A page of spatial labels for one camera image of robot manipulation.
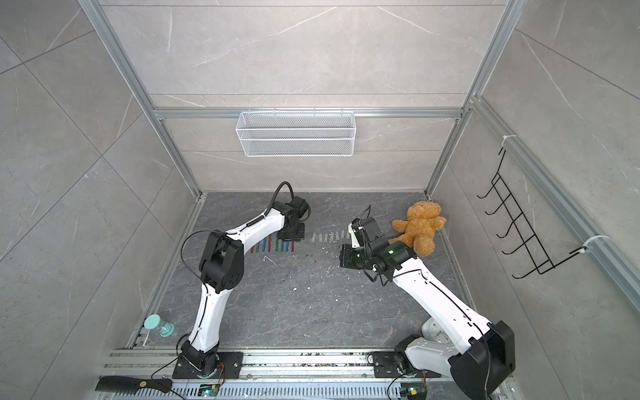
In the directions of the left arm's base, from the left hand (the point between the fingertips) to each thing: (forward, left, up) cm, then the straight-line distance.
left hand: (300, 234), depth 99 cm
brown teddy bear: (+3, -51, +4) cm, 51 cm away
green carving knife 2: (-3, +7, -5) cm, 9 cm away
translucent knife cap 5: (+2, -15, -4) cm, 16 cm away
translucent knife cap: (0, -5, -4) cm, 7 cm away
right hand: (-19, -16, +14) cm, 28 cm away
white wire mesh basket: (+33, 0, +25) cm, 42 cm away
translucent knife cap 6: (+2, -18, -4) cm, 18 cm away
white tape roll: (-37, -43, -2) cm, 57 cm away
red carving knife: (-3, +3, -4) cm, 6 cm away
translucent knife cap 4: (+2, -13, -4) cm, 14 cm away
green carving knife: (-2, +10, -4) cm, 11 cm away
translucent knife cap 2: (+1, -8, -5) cm, 10 cm away
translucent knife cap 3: (+1, -11, -4) cm, 12 cm away
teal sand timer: (-34, +42, +5) cm, 55 cm away
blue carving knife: (-3, +5, -4) cm, 7 cm away
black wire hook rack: (-25, -64, +27) cm, 74 cm away
